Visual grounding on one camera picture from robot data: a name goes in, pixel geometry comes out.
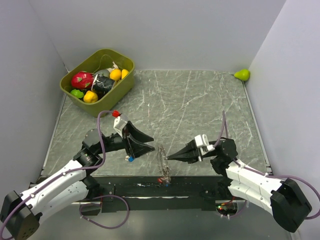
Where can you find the yellow bell pepper toy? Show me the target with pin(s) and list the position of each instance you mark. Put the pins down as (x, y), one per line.
(90, 97)

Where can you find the olive green plastic bin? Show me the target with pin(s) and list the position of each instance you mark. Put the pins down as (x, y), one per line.
(102, 62)

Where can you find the black wrapped cylinder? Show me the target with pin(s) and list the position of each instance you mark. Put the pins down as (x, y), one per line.
(102, 83)

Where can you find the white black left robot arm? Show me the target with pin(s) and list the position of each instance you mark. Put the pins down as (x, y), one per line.
(22, 213)

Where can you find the green pear toy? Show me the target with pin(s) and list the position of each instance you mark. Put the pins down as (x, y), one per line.
(243, 75)

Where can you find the yellow lemon toy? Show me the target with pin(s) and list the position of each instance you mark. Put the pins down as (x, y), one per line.
(124, 73)

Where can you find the orange toy fruit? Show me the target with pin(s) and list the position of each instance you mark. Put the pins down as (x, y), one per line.
(115, 75)

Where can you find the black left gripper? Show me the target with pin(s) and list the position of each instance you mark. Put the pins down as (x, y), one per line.
(135, 149)

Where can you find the blue key tag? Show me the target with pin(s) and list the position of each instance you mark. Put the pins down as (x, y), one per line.
(129, 158)

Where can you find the metal disc with key rings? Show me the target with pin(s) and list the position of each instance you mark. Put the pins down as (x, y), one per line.
(163, 166)

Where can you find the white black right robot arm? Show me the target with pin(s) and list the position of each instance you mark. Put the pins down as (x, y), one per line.
(282, 198)

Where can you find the green toy fruit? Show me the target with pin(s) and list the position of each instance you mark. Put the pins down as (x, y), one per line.
(77, 93)

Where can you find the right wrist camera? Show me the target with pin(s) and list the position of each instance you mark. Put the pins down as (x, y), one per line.
(202, 143)

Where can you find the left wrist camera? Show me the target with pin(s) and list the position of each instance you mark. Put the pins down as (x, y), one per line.
(120, 122)

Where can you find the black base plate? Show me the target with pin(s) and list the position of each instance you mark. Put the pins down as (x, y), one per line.
(146, 193)

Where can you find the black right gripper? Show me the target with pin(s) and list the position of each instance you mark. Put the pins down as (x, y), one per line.
(190, 153)

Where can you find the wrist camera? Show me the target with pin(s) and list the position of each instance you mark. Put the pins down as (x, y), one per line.
(120, 122)
(202, 143)

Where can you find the red dragon fruit toy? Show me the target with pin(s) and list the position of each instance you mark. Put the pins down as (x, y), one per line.
(82, 80)

